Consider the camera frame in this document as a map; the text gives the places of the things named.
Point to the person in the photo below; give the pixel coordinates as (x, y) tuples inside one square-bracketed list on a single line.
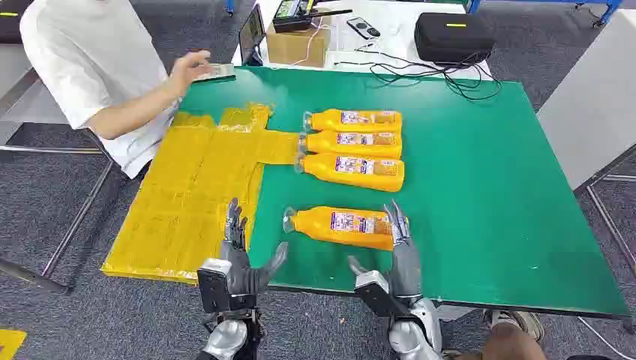
[(89, 44)]

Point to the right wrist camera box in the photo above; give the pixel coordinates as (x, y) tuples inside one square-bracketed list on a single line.
[(372, 293)]

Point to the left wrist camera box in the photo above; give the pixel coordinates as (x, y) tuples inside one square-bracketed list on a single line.
[(213, 288)]

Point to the black remote control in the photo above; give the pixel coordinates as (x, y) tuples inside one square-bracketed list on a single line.
[(362, 27)]

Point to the white table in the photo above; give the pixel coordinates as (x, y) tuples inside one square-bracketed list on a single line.
[(392, 15)]

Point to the orange drink bottle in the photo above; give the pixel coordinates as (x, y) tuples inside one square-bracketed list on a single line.
[(357, 144), (357, 120), (357, 174), (318, 226)]

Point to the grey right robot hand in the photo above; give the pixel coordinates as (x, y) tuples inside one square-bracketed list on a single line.
[(405, 268)]

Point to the person's knee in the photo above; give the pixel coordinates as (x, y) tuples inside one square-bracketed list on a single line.
[(507, 345)]

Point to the grey handheld device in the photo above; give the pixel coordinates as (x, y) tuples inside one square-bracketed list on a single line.
[(221, 72)]

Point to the black radio controller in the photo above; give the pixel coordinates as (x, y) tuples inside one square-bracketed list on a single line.
[(293, 15)]

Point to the brown cardboard box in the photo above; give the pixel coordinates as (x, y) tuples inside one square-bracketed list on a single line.
[(293, 47)]

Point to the green table mat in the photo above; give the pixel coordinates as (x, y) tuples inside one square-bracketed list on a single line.
[(472, 189)]

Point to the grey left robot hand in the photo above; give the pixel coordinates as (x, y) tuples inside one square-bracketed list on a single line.
[(241, 271)]

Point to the person's shoe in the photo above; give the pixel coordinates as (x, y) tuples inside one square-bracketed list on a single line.
[(526, 323)]

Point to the grey side table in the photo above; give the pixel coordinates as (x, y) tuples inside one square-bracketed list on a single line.
[(591, 99)]

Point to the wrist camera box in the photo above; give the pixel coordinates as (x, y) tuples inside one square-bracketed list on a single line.
[(372, 293), (213, 288)]

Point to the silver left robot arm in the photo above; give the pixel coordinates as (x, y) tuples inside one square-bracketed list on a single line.
[(226, 340)]

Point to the metal table frame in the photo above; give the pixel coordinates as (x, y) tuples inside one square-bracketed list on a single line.
[(74, 223)]

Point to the black carrying case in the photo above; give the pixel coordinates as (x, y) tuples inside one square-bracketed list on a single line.
[(452, 37)]

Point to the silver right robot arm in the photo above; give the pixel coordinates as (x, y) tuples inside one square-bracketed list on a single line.
[(417, 333)]

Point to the black case with yellow mark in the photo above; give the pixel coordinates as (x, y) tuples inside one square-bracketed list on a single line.
[(12, 20)]

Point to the yellow plastic sheet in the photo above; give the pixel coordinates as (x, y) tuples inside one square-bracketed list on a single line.
[(189, 198)]

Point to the person's hand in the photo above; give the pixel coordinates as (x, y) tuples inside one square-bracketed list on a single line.
[(186, 69)]

